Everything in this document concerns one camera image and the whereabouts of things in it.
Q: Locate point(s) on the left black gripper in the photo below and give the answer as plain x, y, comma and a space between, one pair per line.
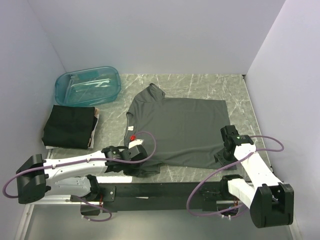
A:
134, 172

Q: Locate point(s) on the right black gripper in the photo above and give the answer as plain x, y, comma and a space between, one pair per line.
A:
219, 156

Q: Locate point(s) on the grey t-shirt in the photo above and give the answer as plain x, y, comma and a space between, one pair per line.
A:
179, 132

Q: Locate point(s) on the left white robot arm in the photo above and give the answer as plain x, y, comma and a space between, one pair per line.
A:
39, 177

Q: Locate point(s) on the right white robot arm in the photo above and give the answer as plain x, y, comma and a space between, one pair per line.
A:
270, 201

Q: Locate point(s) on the black base beam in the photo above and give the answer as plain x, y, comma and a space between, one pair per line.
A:
117, 197

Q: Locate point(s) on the folded black t-shirt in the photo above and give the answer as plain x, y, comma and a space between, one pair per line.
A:
69, 127

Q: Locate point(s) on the teal plastic bin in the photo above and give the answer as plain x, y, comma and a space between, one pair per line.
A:
88, 87

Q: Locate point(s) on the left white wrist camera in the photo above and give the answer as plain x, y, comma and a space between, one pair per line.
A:
134, 141

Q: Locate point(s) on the aluminium frame rail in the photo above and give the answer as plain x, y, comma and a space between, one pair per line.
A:
50, 201

